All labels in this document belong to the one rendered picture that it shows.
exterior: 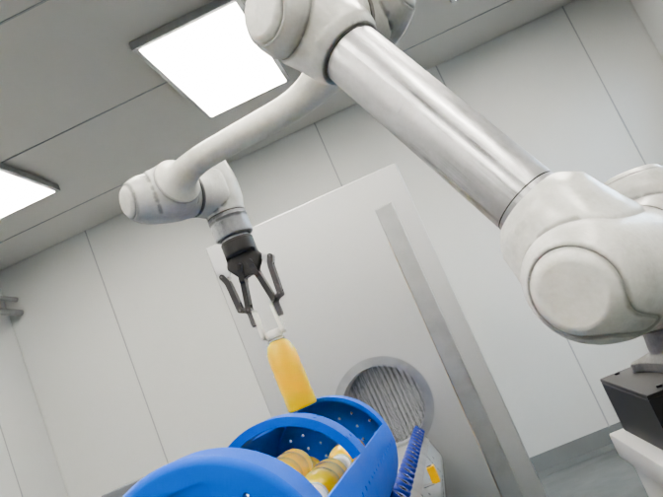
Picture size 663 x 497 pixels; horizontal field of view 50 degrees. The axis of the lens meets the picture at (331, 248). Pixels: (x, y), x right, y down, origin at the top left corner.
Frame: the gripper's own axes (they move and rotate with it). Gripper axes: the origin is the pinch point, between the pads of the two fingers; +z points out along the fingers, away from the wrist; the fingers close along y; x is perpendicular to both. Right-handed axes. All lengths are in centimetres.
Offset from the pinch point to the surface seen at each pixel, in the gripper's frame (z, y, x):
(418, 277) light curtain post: -2, -34, -66
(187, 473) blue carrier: 21, -3, 77
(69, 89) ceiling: -196, 106, -212
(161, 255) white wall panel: -143, 165, -435
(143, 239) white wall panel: -164, 175, -435
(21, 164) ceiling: -196, 177, -269
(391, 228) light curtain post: -19, -33, -66
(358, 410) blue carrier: 25.7, -9.6, -9.2
